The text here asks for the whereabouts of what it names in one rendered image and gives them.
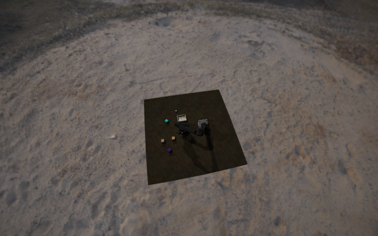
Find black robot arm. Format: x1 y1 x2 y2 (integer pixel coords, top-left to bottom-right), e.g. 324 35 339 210
174 121 208 137

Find beige rectangular tray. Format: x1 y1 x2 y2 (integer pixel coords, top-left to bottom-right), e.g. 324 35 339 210
177 115 187 122

